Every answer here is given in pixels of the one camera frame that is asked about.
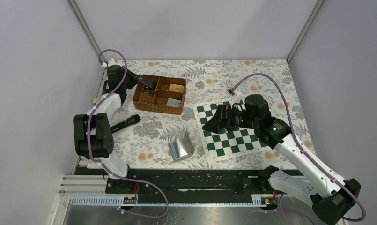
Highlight floral patterned table mat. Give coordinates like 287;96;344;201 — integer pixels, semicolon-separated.
111;60;314;169

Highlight black cards in basket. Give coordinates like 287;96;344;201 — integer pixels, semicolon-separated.
143;84;156;97

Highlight silver cards in basket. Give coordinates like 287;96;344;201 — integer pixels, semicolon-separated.
166;98;181;107

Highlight black microphone orange tip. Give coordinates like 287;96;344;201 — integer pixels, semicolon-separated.
111;114;141;133

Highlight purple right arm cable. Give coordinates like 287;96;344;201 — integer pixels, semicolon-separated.
227;73;367;225

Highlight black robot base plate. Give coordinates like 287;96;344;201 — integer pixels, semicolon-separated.
105;169;274;204

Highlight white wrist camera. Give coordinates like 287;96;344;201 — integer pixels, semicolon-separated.
227;88;244;105
101;58;119;69

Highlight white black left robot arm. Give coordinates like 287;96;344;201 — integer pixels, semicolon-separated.
73;64;156;193

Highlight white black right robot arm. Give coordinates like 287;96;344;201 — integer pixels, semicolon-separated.
202;94;362;225

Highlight gold cards in basket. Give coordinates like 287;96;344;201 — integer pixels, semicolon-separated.
168;83;185;93

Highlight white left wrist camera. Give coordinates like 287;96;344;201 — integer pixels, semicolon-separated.
101;58;119;69

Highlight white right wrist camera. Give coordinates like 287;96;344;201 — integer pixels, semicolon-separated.
227;88;244;105

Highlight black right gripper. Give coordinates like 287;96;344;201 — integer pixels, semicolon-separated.
202;104;259;134

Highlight brown woven divided basket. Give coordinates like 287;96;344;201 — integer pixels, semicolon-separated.
133;75;187;115

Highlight green white chessboard mat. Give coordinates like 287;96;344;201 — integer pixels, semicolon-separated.
193;99;271;162

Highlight silver metal card holder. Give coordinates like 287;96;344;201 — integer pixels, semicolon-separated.
168;130;195;162

